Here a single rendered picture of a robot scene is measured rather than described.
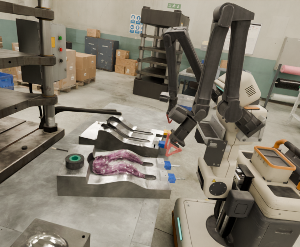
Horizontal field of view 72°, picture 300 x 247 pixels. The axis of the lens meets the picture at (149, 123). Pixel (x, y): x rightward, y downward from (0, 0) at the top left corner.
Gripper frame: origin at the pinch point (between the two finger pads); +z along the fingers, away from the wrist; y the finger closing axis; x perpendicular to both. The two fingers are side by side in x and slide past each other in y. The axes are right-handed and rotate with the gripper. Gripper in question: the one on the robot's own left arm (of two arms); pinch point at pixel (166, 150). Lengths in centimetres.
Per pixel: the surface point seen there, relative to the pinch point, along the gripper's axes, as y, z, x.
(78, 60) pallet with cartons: -458, 111, -151
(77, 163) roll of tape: 10.3, 22.1, -32.6
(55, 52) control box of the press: -71, 10, -85
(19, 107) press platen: -26, 35, -75
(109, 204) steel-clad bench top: 17.2, 27.9, -12.0
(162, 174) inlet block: 3.0, 10.3, 4.8
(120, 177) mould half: 10.2, 18.1, -13.5
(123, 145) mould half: -23.4, 21.9, -13.9
